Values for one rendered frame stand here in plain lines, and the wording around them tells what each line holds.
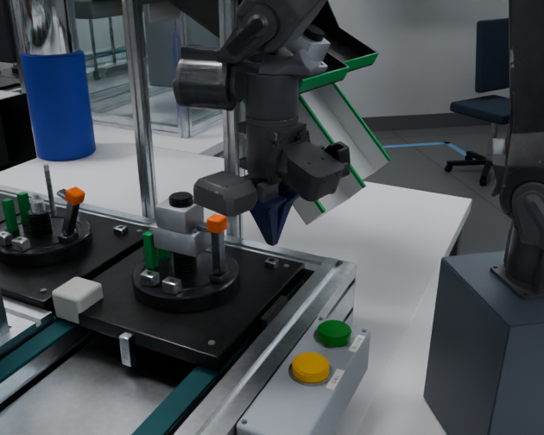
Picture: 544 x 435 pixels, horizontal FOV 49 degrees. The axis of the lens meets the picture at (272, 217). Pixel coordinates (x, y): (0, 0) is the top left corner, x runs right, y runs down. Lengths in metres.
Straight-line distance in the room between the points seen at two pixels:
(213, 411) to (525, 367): 0.30
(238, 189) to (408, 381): 0.37
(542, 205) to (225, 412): 0.36
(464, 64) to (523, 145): 4.65
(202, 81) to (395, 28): 4.32
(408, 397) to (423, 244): 0.44
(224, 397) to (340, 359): 0.14
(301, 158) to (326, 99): 0.56
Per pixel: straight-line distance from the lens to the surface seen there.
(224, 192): 0.60
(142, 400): 0.72
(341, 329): 0.72
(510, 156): 0.60
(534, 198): 0.60
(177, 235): 0.76
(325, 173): 0.61
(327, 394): 0.64
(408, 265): 1.10
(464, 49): 5.21
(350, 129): 1.16
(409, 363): 0.86
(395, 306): 0.98
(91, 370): 0.77
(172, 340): 0.71
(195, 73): 0.65
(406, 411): 0.79
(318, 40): 0.89
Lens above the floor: 1.38
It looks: 24 degrees down
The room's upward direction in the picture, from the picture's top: straight up
